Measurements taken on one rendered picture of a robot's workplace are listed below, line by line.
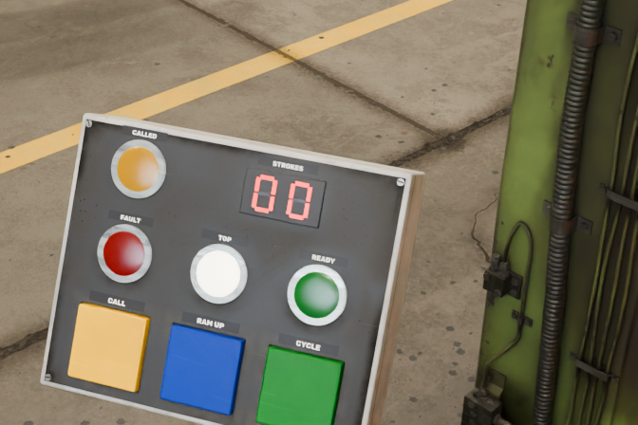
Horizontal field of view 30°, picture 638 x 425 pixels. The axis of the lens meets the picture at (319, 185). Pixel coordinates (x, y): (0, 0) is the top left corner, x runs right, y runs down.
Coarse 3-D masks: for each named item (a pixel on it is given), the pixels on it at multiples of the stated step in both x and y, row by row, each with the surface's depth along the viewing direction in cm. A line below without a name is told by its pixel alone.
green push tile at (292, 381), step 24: (288, 360) 113; (312, 360) 112; (336, 360) 112; (264, 384) 114; (288, 384) 113; (312, 384) 112; (336, 384) 112; (264, 408) 114; (288, 408) 113; (312, 408) 113; (336, 408) 113
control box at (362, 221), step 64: (128, 128) 118; (128, 192) 117; (192, 192) 116; (256, 192) 114; (320, 192) 112; (384, 192) 111; (64, 256) 120; (192, 256) 116; (256, 256) 114; (320, 256) 113; (384, 256) 111; (64, 320) 120; (192, 320) 116; (256, 320) 115; (320, 320) 113; (384, 320) 112; (64, 384) 120; (256, 384) 115; (384, 384) 117
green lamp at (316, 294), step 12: (312, 276) 113; (324, 276) 112; (300, 288) 113; (312, 288) 113; (324, 288) 112; (336, 288) 112; (300, 300) 113; (312, 300) 113; (324, 300) 112; (336, 300) 112; (312, 312) 113; (324, 312) 113
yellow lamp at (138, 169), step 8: (128, 152) 117; (136, 152) 117; (144, 152) 117; (120, 160) 118; (128, 160) 117; (136, 160) 117; (144, 160) 117; (152, 160) 117; (120, 168) 118; (128, 168) 117; (136, 168) 117; (144, 168) 117; (152, 168) 117; (120, 176) 118; (128, 176) 117; (136, 176) 117; (144, 176) 117; (152, 176) 117; (128, 184) 117; (136, 184) 117; (144, 184) 117; (152, 184) 117
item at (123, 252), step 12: (108, 240) 118; (120, 240) 118; (132, 240) 117; (108, 252) 118; (120, 252) 118; (132, 252) 117; (144, 252) 117; (108, 264) 118; (120, 264) 118; (132, 264) 117
